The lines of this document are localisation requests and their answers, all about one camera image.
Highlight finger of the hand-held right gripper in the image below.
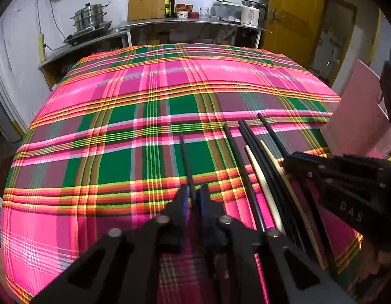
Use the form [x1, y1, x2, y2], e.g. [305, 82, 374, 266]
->
[284, 164, 386, 194]
[283, 152, 391, 171]

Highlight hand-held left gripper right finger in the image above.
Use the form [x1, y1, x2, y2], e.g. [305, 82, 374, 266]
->
[197, 184, 351, 304]

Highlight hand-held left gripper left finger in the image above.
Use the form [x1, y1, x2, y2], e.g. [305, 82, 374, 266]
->
[29, 184, 190, 304]

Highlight cream chopstick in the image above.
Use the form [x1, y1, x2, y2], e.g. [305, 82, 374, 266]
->
[244, 146, 284, 233]
[260, 140, 329, 270]

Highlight bundle of black and white chopsticks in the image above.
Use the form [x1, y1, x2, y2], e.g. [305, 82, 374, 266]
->
[242, 119, 313, 248]

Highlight black chopstick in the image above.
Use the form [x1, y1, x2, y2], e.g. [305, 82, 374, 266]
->
[223, 123, 267, 232]
[238, 120, 305, 248]
[179, 134, 199, 198]
[257, 113, 290, 159]

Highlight pink plastic chopstick holder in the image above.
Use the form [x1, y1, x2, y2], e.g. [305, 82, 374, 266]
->
[320, 59, 391, 159]

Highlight person's right hand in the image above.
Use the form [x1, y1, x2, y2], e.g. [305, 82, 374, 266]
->
[370, 242, 391, 275]

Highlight pink green plaid cloth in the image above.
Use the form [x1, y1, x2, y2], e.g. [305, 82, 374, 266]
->
[1, 43, 364, 304]

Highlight yellow wooden door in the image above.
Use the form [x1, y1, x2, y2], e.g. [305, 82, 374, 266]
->
[260, 0, 327, 68]

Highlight white electric kettle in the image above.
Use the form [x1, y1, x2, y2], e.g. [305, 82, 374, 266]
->
[240, 0, 268, 27]

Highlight clear plastic storage box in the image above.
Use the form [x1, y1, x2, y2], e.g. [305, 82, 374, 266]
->
[211, 1, 244, 21]

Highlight metal kitchen counter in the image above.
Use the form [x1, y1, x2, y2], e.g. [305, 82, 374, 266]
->
[38, 17, 272, 87]

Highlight gas stove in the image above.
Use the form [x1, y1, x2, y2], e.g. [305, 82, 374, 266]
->
[63, 21, 114, 45]

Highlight steel steamer pot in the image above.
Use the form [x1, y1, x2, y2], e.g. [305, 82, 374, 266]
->
[70, 3, 109, 33]

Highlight yellow power strip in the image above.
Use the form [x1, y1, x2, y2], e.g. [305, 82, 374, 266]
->
[38, 33, 46, 63]

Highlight white arched door frame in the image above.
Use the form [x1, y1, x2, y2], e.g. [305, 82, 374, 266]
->
[0, 19, 30, 137]

